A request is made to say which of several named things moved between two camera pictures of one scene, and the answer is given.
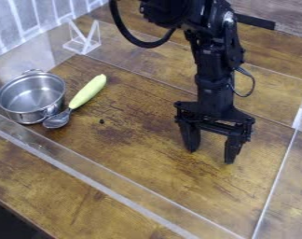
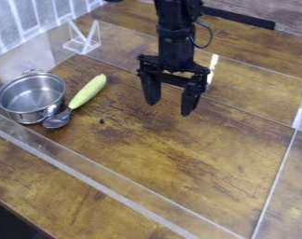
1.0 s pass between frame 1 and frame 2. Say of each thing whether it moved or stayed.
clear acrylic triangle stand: stayed
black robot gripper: moved
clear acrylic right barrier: stayed
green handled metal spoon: stayed
